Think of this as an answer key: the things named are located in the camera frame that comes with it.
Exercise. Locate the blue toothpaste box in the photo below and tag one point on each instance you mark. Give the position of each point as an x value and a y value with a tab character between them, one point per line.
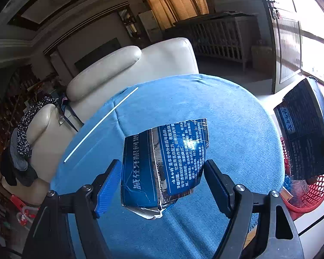
300	116

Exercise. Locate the white cabinet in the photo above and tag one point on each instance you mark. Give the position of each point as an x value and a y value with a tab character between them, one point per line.
151	26

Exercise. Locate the red toy scooter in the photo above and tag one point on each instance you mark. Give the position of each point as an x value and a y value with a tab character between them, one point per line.
26	214

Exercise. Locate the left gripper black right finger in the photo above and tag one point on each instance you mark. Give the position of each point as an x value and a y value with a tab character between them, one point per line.
221	187

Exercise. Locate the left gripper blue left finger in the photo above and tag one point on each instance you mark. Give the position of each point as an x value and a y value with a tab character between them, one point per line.
105	186

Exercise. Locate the grey dark clothes pile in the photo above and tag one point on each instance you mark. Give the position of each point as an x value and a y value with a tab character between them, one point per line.
14	167

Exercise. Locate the wooden staircase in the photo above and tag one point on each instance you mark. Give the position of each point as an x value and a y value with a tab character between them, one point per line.
19	89

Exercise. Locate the wooden crib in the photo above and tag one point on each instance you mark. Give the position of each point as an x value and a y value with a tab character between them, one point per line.
228	35

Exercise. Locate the clear plastic blister pack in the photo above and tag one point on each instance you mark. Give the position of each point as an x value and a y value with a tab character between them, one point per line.
300	189

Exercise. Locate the cream leather sofa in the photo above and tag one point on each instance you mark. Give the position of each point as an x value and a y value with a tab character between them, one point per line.
49	132

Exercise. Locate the blue foil box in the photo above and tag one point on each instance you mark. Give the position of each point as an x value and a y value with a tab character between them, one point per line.
161	165

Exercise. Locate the black television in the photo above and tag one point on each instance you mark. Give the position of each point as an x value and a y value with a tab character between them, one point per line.
97	54

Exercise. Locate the red mesh basket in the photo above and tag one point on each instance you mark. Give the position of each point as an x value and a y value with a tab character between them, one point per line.
312	200

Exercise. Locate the blue plastic bag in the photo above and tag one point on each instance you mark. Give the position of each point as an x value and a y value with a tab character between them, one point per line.
288	184

